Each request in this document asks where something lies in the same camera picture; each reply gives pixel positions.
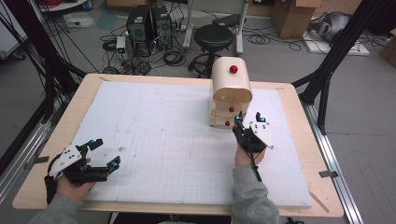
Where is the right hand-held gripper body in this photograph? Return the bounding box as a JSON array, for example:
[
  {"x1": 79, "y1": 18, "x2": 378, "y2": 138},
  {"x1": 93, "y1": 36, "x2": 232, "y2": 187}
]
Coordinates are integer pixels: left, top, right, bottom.
[{"x1": 233, "y1": 120, "x2": 276, "y2": 154}]

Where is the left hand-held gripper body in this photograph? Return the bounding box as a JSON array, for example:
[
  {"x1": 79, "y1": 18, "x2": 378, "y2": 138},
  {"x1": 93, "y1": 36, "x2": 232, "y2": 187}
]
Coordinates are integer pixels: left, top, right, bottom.
[{"x1": 46, "y1": 143, "x2": 110, "y2": 187}]

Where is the cream cabinet with red knobs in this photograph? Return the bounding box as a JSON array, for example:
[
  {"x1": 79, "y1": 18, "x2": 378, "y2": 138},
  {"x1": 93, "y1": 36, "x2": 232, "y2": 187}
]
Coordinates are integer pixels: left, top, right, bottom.
[{"x1": 208, "y1": 56, "x2": 253, "y2": 129}]

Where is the person's left hand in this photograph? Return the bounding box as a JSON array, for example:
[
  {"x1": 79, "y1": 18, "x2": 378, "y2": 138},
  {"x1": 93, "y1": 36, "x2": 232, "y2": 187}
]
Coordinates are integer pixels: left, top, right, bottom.
[{"x1": 55, "y1": 157, "x2": 96, "y2": 203}]

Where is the person's right hand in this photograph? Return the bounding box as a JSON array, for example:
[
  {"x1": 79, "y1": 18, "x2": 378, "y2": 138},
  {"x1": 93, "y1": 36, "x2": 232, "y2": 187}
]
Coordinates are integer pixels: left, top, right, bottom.
[{"x1": 233, "y1": 143, "x2": 267, "y2": 169}]

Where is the grey tape piece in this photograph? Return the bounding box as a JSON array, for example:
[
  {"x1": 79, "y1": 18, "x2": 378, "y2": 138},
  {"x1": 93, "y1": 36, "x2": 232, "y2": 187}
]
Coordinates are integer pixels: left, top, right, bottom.
[
  {"x1": 318, "y1": 170, "x2": 339, "y2": 179},
  {"x1": 24, "y1": 155, "x2": 50, "y2": 170}
]

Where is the white foam board mat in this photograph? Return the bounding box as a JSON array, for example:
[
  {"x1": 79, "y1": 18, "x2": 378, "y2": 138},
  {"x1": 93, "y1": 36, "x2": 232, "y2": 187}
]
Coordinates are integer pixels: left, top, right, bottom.
[{"x1": 71, "y1": 80, "x2": 314, "y2": 208}]

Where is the black round stool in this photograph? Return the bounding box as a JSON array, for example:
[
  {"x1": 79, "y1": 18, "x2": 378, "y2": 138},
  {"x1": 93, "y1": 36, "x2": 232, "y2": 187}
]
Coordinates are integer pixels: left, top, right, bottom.
[{"x1": 188, "y1": 23, "x2": 235, "y2": 78}]

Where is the thin wooden stick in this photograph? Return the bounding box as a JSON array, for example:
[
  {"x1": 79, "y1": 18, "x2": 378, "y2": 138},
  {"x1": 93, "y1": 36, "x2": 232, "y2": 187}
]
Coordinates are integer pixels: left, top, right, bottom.
[{"x1": 307, "y1": 189, "x2": 331, "y2": 214}]

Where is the white stand leg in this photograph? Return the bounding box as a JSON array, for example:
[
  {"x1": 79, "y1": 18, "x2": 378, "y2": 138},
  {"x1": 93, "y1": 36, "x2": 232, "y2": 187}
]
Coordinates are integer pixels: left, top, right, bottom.
[
  {"x1": 234, "y1": 0, "x2": 250, "y2": 56},
  {"x1": 182, "y1": 0, "x2": 194, "y2": 52}
]

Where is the small white power box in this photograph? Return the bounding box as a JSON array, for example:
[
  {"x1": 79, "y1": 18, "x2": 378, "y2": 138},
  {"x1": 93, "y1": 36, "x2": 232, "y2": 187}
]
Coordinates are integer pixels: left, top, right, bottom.
[{"x1": 115, "y1": 35, "x2": 128, "y2": 61}]

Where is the white flat floor board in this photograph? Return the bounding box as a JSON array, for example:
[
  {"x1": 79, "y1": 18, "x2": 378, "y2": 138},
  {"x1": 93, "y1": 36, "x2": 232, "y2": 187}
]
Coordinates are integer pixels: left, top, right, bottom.
[{"x1": 302, "y1": 31, "x2": 372, "y2": 57}]

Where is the large cardboard box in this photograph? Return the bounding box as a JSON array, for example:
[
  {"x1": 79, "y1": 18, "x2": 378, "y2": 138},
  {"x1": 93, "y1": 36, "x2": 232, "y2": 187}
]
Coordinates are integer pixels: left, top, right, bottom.
[{"x1": 270, "y1": 0, "x2": 323, "y2": 39}]

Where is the grey bag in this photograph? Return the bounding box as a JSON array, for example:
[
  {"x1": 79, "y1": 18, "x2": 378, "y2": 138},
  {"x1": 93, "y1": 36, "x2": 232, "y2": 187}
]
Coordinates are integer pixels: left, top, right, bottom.
[{"x1": 307, "y1": 10, "x2": 351, "y2": 43}]

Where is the black computer tower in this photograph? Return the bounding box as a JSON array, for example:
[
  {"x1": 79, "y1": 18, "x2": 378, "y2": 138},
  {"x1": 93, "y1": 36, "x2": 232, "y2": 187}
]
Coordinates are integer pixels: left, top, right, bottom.
[
  {"x1": 150, "y1": 5, "x2": 174, "y2": 52},
  {"x1": 125, "y1": 5, "x2": 153, "y2": 58}
]

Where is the small cardboard box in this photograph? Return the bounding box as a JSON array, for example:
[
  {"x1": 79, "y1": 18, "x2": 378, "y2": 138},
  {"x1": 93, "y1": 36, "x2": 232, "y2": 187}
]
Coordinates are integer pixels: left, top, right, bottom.
[{"x1": 378, "y1": 28, "x2": 396, "y2": 69}]

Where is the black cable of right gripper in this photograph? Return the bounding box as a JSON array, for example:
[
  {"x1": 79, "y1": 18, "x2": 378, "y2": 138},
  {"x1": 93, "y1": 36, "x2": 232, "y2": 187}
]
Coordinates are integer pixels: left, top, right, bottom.
[{"x1": 244, "y1": 141, "x2": 263, "y2": 183}]

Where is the aluminium rail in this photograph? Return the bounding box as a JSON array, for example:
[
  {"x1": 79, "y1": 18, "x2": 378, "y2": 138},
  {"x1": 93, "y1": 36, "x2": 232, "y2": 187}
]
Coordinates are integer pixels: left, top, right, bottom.
[
  {"x1": 300, "y1": 100, "x2": 364, "y2": 224},
  {"x1": 0, "y1": 119, "x2": 52, "y2": 204}
]

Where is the black coiled floor cable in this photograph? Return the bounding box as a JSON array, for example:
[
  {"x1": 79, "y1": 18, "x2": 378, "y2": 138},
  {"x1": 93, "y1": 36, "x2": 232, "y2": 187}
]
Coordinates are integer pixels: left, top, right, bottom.
[{"x1": 242, "y1": 25, "x2": 304, "y2": 52}]

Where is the bundle of floor cables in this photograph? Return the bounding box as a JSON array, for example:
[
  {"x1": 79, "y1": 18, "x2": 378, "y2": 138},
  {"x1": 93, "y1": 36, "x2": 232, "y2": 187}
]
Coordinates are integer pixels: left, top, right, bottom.
[{"x1": 99, "y1": 24, "x2": 188, "y2": 77}]

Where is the black metal frame stand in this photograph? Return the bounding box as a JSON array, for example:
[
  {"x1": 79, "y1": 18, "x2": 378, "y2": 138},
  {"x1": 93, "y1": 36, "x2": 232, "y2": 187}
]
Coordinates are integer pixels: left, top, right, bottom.
[
  {"x1": 0, "y1": 0, "x2": 88, "y2": 175},
  {"x1": 291, "y1": 0, "x2": 396, "y2": 136}
]

